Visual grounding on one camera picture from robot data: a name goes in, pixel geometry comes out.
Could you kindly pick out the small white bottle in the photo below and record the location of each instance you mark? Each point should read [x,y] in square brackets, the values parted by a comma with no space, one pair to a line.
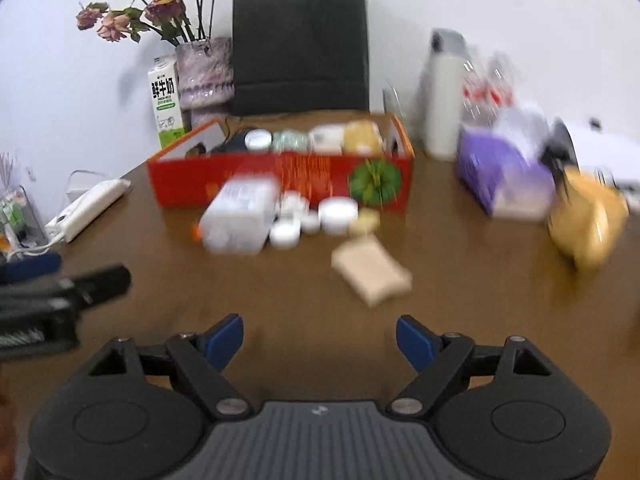
[294,204]

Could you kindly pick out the purple textured vase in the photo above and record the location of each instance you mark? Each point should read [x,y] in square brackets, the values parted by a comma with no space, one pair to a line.
[205,80]

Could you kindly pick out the clear desk organizer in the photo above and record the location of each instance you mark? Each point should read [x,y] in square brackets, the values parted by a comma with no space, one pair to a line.
[17,215]

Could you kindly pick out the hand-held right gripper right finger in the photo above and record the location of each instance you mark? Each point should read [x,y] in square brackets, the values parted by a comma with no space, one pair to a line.
[415,342]

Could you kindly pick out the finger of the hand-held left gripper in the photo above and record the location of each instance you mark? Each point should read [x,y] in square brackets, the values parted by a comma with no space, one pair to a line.
[30,266]
[100,282]

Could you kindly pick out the beige flat pack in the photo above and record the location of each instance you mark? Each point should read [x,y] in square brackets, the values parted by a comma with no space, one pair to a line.
[372,270]

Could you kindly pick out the small beige block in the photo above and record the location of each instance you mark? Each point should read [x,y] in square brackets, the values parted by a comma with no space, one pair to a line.
[365,221]

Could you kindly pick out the small white round jar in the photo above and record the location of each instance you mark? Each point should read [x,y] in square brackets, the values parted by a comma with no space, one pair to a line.
[310,222]

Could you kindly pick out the white and yellow plush toy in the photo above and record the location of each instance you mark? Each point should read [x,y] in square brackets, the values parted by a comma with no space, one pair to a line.
[362,136]

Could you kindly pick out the iridescent mesh bath puff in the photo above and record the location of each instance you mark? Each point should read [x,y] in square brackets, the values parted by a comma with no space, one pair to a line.
[290,141]

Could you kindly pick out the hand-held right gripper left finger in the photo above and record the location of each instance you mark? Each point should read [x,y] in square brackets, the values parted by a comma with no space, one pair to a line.
[225,340]

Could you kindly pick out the purple tissue pack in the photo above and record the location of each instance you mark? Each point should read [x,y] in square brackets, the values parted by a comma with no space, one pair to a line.
[505,180]

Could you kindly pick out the beige travel adapter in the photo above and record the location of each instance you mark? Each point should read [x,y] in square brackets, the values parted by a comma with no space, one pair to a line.
[327,139]

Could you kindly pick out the clear water bottle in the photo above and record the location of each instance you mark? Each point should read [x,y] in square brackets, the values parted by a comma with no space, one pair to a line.
[477,90]
[505,87]

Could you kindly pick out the red cardboard box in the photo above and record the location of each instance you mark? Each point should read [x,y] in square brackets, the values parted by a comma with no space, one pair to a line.
[280,180]

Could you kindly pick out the large white round jar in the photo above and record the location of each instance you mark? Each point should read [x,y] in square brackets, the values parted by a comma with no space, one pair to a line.
[339,214]

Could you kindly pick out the clear plastic storage box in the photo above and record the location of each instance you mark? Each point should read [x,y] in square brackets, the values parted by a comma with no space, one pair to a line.
[240,220]

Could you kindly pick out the white power bank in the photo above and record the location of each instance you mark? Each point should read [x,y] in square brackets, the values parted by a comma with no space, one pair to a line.
[85,207]

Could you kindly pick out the green and white milk carton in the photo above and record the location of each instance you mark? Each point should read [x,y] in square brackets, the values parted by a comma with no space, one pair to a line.
[167,105]

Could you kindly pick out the navy zip pouch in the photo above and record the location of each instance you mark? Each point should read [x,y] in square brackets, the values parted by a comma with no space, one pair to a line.
[232,145]

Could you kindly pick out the white lidded jar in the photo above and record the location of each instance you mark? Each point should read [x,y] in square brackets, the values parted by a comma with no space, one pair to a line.
[257,140]

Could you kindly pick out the yellow mug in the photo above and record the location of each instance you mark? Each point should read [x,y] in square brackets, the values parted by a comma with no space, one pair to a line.
[585,230]

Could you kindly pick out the black paper bag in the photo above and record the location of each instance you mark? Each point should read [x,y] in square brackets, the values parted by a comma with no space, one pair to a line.
[300,45]

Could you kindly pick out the white thermos bottle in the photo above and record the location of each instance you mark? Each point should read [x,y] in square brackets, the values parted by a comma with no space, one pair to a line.
[442,105]

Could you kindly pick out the wooden desktop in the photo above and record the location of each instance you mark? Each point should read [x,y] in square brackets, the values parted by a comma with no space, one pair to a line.
[275,285]

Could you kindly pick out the white box-shaped object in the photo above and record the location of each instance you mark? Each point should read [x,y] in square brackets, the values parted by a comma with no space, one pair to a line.
[600,152]

